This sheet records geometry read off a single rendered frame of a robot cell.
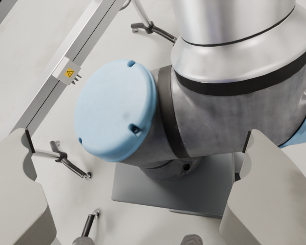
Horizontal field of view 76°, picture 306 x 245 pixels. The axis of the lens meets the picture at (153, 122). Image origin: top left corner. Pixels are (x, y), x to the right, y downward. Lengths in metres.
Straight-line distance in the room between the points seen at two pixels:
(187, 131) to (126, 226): 1.20
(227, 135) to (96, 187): 1.33
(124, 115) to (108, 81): 0.05
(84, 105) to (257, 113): 0.18
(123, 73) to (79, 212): 1.40
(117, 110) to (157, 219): 1.10
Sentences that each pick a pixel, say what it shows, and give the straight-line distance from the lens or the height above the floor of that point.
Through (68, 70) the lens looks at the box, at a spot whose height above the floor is 0.51.
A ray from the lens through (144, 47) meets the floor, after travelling 1.69.
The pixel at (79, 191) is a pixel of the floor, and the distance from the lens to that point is 1.57.
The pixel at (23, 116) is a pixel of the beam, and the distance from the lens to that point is 1.23.
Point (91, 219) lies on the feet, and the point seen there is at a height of 0.07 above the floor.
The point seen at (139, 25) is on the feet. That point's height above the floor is 0.12.
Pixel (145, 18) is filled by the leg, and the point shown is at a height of 0.21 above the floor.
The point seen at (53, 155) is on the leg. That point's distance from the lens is 1.50.
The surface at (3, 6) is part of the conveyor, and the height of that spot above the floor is 0.87.
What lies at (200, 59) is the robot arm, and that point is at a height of 1.05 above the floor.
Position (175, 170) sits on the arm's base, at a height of 0.84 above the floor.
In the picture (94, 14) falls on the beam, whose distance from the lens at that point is 1.24.
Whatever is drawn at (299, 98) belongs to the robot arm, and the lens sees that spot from 0.20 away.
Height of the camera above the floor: 1.18
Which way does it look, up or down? 62 degrees down
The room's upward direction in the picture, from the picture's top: 52 degrees counter-clockwise
